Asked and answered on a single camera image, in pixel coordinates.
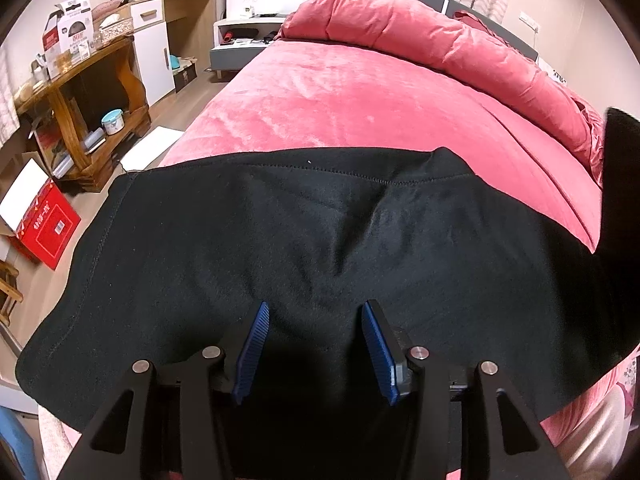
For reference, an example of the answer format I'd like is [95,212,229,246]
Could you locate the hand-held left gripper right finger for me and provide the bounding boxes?
[361,300,572,480]

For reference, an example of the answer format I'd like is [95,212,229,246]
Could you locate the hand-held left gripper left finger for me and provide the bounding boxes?
[57,301,271,480]

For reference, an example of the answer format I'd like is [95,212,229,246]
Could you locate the black pants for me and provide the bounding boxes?
[15,107,640,480]

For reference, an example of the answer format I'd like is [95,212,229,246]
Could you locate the white paper sheet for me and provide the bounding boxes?
[119,126,185,172]

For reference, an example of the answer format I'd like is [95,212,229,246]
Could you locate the person's pink clothing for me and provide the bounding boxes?
[539,345,640,480]

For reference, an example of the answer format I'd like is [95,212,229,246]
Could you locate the red cardboard box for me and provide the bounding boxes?
[0,152,82,272]

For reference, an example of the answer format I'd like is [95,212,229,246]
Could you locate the pink bed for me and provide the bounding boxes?
[37,40,640,480]

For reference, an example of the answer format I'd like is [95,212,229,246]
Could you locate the small wooden stool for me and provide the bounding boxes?
[0,259,24,327]

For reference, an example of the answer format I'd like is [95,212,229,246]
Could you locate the blue plastic stool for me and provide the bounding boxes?
[0,405,39,480]

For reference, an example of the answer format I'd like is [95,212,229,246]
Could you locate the teal lidded pot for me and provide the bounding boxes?
[101,108,125,136]

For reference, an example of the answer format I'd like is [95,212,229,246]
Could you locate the white grey nightstand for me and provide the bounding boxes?
[208,9,294,82]

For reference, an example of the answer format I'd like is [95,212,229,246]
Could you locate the brown wooden console table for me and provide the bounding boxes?
[14,35,153,194]

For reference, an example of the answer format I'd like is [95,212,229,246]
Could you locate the wooden desk with white cabinet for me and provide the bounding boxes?
[126,0,217,109]

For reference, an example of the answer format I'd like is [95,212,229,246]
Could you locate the pink duvet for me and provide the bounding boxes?
[275,0,609,192]

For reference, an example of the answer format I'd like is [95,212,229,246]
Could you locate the pink ruffled pillow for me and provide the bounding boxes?
[450,9,501,37]

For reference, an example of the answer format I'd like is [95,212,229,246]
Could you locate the tissue box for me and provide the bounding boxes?
[97,13,134,44]

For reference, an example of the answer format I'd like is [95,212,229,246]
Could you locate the white red product box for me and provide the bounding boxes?
[42,0,94,67]

